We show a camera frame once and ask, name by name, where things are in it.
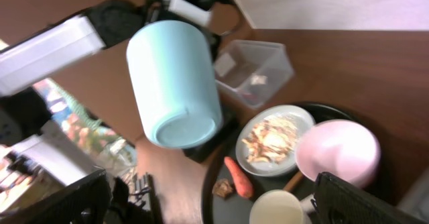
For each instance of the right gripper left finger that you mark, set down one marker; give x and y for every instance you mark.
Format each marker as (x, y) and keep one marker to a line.
(84, 201)

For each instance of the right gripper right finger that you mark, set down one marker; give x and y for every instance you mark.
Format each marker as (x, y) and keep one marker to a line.
(337, 201)

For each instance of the pink bowl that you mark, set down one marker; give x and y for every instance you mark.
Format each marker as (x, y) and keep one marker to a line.
(344, 148)

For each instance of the cream white cup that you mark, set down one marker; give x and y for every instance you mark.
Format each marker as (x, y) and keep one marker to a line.
(277, 207)

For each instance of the grey plate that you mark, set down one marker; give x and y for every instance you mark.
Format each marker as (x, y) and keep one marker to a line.
(304, 122)

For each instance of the food scraps pile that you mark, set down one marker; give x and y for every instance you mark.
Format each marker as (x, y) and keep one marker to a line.
(271, 140)

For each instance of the white tissue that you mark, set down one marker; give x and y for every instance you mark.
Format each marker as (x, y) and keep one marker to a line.
(257, 79)

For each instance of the light blue cup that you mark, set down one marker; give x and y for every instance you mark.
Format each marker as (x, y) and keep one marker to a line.
(170, 67)

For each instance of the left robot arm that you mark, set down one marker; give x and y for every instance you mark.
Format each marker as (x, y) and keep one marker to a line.
(91, 30)

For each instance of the clear plastic waste bin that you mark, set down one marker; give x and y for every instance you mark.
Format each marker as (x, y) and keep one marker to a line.
(240, 59)

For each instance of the white plastic fork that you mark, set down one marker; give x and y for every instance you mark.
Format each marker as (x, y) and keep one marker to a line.
(307, 204)

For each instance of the wooden chopstick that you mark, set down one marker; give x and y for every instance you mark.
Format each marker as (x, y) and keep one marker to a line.
(293, 182)

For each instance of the orange carrot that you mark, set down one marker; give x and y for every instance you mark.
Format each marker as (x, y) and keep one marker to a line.
(242, 184)

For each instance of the round black serving tray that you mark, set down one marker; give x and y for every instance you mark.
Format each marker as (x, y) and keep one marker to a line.
(235, 209)

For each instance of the brown food lump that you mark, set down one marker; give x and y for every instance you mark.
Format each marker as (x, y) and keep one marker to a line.
(223, 188)

